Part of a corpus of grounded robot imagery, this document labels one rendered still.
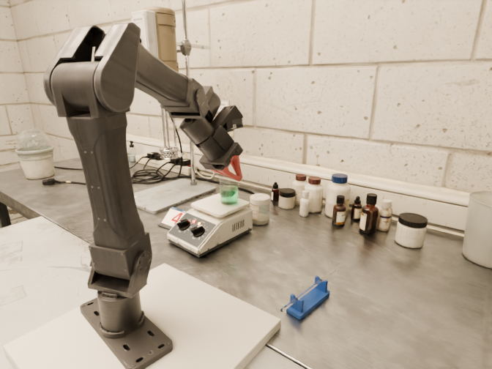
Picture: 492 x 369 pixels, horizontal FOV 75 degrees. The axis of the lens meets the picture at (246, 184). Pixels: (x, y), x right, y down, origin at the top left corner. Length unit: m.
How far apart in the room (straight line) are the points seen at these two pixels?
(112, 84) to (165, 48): 0.68
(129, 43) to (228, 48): 0.89
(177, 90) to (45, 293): 0.48
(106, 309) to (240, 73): 0.99
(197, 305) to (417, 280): 0.47
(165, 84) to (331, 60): 0.66
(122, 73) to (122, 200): 0.17
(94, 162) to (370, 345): 0.50
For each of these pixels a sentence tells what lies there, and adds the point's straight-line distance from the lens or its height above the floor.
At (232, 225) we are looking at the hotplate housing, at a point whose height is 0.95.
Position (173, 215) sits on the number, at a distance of 0.98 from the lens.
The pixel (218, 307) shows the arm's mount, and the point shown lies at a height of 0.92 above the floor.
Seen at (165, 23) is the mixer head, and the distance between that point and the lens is 1.12.
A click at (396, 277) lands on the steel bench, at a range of 0.79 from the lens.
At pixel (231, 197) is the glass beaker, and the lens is 0.84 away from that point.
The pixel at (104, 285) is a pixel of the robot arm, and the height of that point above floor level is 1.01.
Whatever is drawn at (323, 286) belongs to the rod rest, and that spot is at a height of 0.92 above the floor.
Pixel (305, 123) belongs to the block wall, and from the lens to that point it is 1.16.
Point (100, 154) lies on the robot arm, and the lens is 0.47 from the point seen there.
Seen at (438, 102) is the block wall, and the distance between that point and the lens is 1.04.
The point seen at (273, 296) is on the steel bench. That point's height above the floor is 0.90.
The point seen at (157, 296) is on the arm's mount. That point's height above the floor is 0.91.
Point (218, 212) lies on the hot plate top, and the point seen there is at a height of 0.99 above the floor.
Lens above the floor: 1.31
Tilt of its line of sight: 18 degrees down
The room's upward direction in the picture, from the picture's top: straight up
